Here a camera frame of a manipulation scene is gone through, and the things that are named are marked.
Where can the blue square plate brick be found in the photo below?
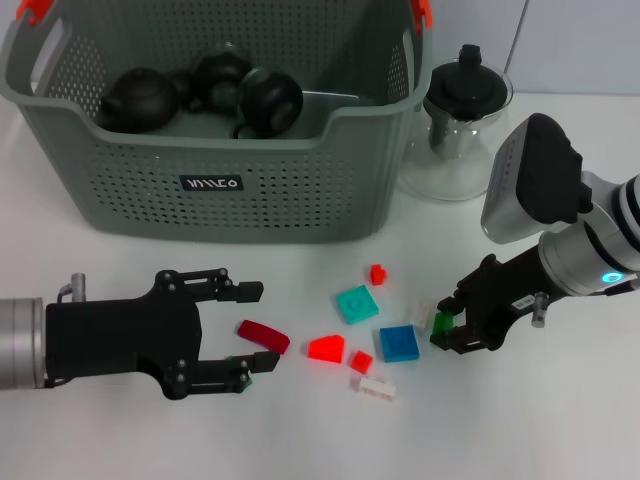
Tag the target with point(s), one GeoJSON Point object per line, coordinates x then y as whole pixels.
{"type": "Point", "coordinates": [398, 344]}

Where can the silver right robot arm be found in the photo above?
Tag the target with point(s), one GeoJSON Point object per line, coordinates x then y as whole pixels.
{"type": "Point", "coordinates": [550, 175]}

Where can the grey-green perforated storage bin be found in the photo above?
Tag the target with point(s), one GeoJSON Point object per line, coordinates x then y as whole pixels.
{"type": "Point", "coordinates": [250, 210]}

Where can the green two-stud brick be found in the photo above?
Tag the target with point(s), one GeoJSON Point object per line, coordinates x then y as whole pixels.
{"type": "Point", "coordinates": [248, 384]}

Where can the teal square plate brick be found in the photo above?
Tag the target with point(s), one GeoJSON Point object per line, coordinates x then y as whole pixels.
{"type": "Point", "coordinates": [356, 305]}

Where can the glass teacup with black sleeve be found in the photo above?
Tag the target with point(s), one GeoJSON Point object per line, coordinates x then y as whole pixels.
{"type": "Point", "coordinates": [270, 102]}
{"type": "Point", "coordinates": [220, 80]}

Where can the dark red curved brick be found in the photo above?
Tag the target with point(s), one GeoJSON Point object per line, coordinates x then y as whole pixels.
{"type": "Point", "coordinates": [262, 337]}

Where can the small red brick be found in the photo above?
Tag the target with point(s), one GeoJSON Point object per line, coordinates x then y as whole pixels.
{"type": "Point", "coordinates": [378, 275]}
{"type": "Point", "coordinates": [361, 361]}

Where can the bright red slope brick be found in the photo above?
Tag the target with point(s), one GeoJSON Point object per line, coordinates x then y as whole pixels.
{"type": "Point", "coordinates": [327, 349]}

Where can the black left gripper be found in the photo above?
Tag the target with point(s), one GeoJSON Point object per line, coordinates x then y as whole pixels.
{"type": "Point", "coordinates": [125, 335]}

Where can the glass teapot with black lid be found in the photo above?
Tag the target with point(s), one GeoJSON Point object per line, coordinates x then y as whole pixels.
{"type": "Point", "coordinates": [465, 90]}

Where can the long white brick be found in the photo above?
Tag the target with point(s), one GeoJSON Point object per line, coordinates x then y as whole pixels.
{"type": "Point", "coordinates": [375, 390]}

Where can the dark clay teapot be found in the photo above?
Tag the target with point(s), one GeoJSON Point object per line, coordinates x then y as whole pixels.
{"type": "Point", "coordinates": [145, 97]}

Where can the small green brick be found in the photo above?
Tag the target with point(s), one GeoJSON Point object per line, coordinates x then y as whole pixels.
{"type": "Point", "coordinates": [442, 322]}

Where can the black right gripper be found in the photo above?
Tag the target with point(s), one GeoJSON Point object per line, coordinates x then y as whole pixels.
{"type": "Point", "coordinates": [500, 295]}

